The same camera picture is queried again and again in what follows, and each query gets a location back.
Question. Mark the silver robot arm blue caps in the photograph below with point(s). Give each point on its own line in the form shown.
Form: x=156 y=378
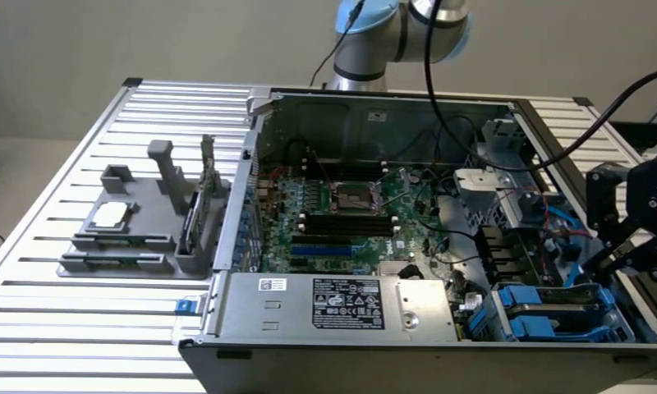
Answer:
x=362 y=53

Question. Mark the green motherboard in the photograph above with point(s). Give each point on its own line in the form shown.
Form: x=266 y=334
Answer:
x=416 y=230

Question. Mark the disk with blue caddy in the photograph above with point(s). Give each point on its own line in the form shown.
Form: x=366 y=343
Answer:
x=559 y=294

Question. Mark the grey parts rack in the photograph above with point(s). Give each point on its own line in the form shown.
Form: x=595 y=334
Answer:
x=148 y=213

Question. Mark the silver CPU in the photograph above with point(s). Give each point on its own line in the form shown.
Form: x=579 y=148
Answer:
x=112 y=215

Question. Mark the black open PC case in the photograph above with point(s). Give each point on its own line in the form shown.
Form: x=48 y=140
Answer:
x=471 y=369

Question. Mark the blue expansion slot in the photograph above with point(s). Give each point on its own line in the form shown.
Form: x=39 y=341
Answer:
x=320 y=250

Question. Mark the green graphics card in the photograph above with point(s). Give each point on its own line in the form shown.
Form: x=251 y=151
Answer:
x=206 y=184

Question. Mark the black RAM slot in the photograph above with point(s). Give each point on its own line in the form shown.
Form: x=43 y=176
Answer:
x=351 y=232
x=351 y=174
x=351 y=216
x=351 y=166
x=351 y=221
x=351 y=227

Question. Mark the blue case latch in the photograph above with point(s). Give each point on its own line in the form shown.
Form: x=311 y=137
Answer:
x=186 y=307

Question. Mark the grey power supply unit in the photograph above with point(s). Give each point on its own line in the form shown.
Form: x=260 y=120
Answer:
x=284 y=312

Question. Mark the CPU socket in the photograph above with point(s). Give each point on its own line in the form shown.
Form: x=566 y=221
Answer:
x=356 y=199

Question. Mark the black expansion slot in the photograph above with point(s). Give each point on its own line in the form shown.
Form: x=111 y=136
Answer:
x=320 y=240

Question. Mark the blue disk bay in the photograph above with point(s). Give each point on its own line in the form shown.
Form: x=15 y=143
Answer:
x=526 y=324

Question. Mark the green RAM stick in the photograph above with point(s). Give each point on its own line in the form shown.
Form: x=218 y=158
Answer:
x=123 y=242

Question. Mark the black box beside table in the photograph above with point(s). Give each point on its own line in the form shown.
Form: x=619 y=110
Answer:
x=635 y=135

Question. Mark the silver chipset heatsink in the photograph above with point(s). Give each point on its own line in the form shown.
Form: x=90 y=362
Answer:
x=398 y=271

